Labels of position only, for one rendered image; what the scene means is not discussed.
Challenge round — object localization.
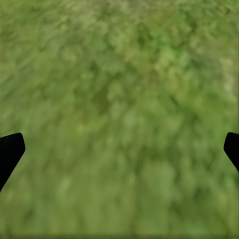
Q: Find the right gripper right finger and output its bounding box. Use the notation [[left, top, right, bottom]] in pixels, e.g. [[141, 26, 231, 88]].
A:
[[224, 132, 239, 171]]

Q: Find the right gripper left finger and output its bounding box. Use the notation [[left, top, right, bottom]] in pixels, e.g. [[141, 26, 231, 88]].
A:
[[0, 132, 25, 191]]

